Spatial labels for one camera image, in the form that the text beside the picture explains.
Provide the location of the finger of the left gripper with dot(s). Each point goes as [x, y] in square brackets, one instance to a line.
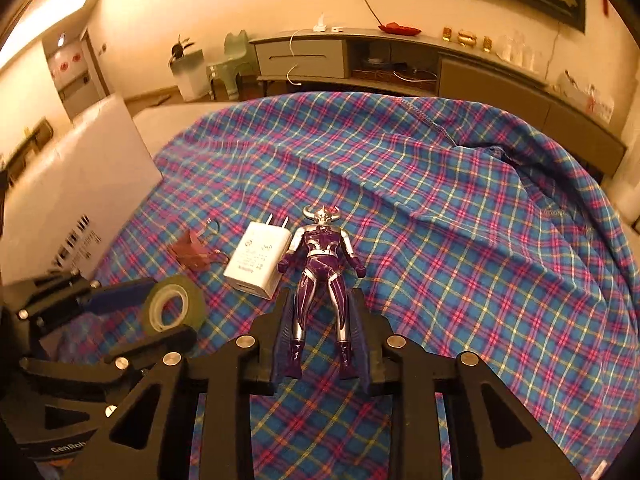
[119, 363]
[56, 298]

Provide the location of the white cardboard box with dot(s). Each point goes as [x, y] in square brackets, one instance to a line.
[75, 197]

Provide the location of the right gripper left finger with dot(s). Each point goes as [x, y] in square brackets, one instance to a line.
[267, 347]

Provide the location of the plaid blue pink cloth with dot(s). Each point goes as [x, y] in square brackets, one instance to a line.
[477, 231]

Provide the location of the purple silver action figure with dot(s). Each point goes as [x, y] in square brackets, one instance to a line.
[326, 247]

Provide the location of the pink binder clips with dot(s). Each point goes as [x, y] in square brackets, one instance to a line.
[191, 252]

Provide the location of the red pouch on cabinet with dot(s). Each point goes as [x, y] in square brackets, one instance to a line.
[394, 28]

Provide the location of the long grey tv cabinet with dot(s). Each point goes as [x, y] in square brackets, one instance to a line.
[426, 66]

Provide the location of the green plastic chair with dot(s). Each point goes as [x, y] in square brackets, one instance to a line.
[239, 60]

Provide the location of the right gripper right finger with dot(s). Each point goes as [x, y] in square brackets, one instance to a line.
[378, 352]

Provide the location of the white usb charger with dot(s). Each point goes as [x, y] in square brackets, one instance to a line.
[253, 267]

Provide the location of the green tape roll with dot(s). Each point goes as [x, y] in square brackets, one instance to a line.
[173, 302]

